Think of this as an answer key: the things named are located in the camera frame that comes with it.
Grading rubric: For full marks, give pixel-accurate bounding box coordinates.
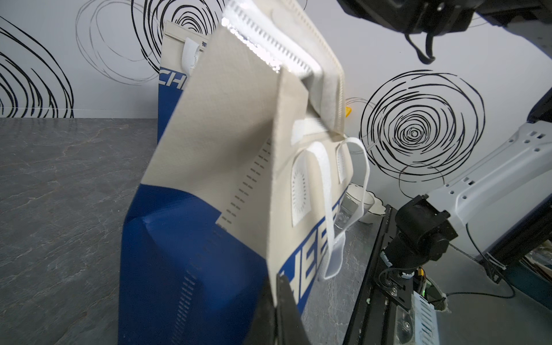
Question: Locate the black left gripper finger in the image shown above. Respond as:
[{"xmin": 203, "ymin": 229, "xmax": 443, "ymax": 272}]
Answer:
[{"xmin": 275, "ymin": 275, "xmax": 311, "ymax": 345}]

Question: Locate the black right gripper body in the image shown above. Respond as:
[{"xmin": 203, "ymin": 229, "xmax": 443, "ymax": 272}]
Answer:
[{"xmin": 336, "ymin": 0, "xmax": 488, "ymax": 66}]

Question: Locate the blue beige bag first row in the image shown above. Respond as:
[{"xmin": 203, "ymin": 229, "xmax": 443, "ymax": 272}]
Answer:
[{"xmin": 119, "ymin": 1, "xmax": 362, "ymax": 344}]

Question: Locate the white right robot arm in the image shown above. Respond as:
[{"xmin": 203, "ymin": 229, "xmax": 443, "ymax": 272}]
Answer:
[{"xmin": 341, "ymin": 1, "xmax": 551, "ymax": 271}]

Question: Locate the white scalloped plate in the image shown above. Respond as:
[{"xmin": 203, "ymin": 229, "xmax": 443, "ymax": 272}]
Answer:
[{"xmin": 343, "ymin": 183, "xmax": 386, "ymax": 224}]

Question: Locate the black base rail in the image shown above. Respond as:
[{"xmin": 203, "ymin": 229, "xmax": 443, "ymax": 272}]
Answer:
[{"xmin": 343, "ymin": 206, "xmax": 413, "ymax": 344}]

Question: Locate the grey slotted cable duct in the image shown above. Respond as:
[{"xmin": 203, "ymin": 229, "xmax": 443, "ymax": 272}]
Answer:
[{"xmin": 411, "ymin": 292, "xmax": 440, "ymax": 345}]

